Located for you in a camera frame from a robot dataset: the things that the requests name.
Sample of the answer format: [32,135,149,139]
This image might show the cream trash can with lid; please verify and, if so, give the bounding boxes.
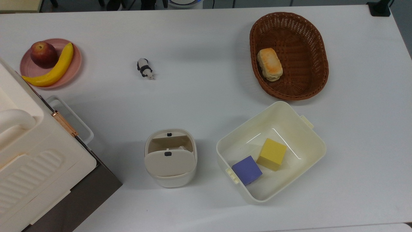
[144,128,198,188]

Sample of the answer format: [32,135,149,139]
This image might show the purple cube block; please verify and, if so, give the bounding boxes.
[232,156,263,186]

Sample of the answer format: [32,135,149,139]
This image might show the yellow block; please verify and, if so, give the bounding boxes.
[256,138,287,171]

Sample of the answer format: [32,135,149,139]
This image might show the panda toy figure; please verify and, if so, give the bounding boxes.
[137,58,155,80]

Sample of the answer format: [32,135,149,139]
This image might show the toasted bread loaf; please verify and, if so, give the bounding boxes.
[257,48,284,82]

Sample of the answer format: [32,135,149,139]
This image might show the white plastic storage box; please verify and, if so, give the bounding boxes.
[216,101,327,203]

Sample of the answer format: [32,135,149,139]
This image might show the brown wicker basket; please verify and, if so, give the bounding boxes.
[249,12,329,101]

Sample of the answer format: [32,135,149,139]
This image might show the dark brown drawer box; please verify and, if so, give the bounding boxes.
[23,87,123,232]

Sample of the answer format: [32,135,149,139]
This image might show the pink plate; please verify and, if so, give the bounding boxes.
[20,38,82,89]

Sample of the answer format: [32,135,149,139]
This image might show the yellow banana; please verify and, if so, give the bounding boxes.
[22,43,74,87]

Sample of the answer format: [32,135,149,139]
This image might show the cream plastic cabinet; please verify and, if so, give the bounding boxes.
[0,58,97,227]

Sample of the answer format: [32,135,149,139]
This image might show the red apple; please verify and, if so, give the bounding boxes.
[30,41,59,69]

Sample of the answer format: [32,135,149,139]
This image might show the black table clamp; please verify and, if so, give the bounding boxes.
[366,0,392,17]

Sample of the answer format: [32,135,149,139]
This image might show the beige desk top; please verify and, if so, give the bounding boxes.
[0,0,44,14]

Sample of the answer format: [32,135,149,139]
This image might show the white drawer handle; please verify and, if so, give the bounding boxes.
[47,96,94,145]

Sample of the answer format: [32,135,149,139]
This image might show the copper cabinet door handle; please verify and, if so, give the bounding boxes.
[51,111,79,138]

